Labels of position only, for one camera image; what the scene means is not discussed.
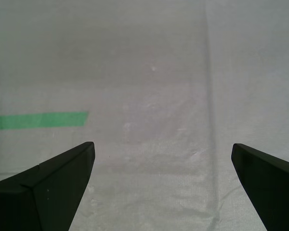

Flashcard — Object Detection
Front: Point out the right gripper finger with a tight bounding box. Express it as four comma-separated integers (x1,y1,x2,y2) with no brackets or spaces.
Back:
232,143,289,231
0,141,96,231

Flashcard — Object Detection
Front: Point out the grey woven table cover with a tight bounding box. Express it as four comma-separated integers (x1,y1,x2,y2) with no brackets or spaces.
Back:
0,0,289,231

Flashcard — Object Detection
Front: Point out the long green tape strip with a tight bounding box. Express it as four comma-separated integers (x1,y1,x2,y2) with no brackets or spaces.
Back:
0,110,89,130

